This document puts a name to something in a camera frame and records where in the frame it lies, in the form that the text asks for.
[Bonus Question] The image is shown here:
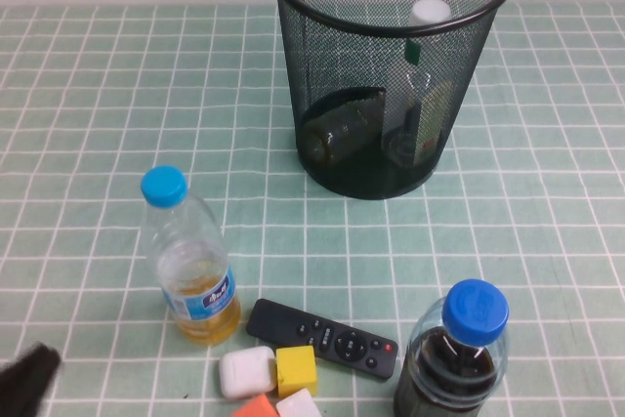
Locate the white block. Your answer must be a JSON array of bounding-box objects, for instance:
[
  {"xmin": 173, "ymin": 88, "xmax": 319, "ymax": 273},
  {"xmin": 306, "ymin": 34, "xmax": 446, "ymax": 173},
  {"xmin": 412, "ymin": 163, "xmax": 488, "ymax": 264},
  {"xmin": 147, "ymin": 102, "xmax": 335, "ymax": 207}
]
[{"xmin": 274, "ymin": 387, "xmax": 322, "ymax": 417}]

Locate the orange block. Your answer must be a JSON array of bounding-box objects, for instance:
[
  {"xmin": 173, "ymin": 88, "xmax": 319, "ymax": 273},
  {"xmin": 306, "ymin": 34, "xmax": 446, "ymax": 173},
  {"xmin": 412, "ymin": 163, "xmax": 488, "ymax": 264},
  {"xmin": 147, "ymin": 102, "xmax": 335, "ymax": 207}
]
[{"xmin": 229, "ymin": 393, "xmax": 279, "ymax": 417}]

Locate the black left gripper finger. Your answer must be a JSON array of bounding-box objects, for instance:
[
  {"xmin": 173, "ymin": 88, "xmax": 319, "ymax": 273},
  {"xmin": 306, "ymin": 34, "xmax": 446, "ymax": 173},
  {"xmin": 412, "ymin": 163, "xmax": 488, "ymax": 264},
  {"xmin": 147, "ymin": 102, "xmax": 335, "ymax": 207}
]
[{"xmin": 0, "ymin": 342, "xmax": 63, "ymax": 417}]

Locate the small bottle beige cap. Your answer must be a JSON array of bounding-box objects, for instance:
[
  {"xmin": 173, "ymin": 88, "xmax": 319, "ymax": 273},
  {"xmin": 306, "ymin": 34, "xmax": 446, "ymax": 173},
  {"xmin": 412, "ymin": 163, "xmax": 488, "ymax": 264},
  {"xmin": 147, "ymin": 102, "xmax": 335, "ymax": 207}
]
[{"xmin": 300, "ymin": 87, "xmax": 387, "ymax": 165}]

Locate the black wire mesh wastebasket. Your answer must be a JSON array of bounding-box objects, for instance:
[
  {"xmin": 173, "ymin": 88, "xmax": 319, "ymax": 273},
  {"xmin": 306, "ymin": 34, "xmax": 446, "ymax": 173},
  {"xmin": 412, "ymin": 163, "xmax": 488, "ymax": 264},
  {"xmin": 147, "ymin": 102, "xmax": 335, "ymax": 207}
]
[{"xmin": 261, "ymin": 0, "xmax": 521, "ymax": 201}]

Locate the black remote control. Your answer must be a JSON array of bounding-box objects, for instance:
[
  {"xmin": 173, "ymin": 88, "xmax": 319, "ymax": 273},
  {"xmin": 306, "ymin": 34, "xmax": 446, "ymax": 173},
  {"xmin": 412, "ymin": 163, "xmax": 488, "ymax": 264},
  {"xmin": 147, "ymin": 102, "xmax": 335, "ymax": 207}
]
[{"xmin": 245, "ymin": 298, "xmax": 399, "ymax": 381}]

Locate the dark liquid bottle blue cap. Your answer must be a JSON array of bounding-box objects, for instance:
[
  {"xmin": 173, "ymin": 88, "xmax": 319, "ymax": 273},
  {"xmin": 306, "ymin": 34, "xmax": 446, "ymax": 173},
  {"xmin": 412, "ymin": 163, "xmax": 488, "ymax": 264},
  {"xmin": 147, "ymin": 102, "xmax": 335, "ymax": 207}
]
[{"xmin": 393, "ymin": 278, "xmax": 510, "ymax": 417}]

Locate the white earbud case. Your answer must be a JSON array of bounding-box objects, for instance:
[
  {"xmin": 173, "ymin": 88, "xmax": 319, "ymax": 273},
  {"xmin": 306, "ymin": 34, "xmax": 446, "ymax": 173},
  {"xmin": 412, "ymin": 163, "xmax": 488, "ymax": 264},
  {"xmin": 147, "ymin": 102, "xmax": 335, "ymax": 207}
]
[{"xmin": 219, "ymin": 346, "xmax": 277, "ymax": 398}]

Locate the clear bottle white cap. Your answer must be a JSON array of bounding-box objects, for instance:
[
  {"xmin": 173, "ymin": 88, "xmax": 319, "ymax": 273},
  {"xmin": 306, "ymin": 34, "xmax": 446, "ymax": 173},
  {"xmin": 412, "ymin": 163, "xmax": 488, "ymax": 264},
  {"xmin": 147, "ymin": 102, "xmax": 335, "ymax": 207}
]
[{"xmin": 383, "ymin": 0, "xmax": 458, "ymax": 169}]

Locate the yellow cube block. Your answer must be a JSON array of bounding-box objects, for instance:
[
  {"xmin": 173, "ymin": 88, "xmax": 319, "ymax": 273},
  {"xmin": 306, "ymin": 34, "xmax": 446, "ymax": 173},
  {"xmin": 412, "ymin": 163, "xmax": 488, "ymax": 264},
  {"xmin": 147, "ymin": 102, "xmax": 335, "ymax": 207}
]
[{"xmin": 274, "ymin": 345, "xmax": 318, "ymax": 398}]

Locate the light-blue cap bottle yellow liquid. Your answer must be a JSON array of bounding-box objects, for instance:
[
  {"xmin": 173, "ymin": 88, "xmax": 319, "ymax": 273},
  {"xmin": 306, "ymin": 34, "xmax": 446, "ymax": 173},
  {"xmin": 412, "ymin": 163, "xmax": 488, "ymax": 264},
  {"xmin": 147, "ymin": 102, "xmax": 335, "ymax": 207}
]
[{"xmin": 140, "ymin": 165, "xmax": 243, "ymax": 348}]

